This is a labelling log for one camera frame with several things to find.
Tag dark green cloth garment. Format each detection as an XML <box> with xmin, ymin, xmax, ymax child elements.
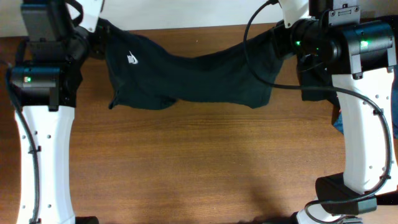
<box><xmin>98</xmin><ymin>19</ymin><xmax>283</xmax><ymax>110</ymax></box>

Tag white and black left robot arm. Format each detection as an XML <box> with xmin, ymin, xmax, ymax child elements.
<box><xmin>6</xmin><ymin>0</ymin><xmax>104</xmax><ymax>224</ymax></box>

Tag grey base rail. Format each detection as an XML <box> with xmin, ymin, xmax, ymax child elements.
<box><xmin>337</xmin><ymin>216</ymin><xmax>363</xmax><ymax>224</ymax></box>

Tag blue denim jeans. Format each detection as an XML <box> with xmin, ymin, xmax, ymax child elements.
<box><xmin>332</xmin><ymin>65</ymin><xmax>398</xmax><ymax>139</ymax></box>

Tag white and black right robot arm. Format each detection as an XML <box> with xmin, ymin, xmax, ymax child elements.
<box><xmin>280</xmin><ymin>1</ymin><xmax>397</xmax><ymax>223</ymax></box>

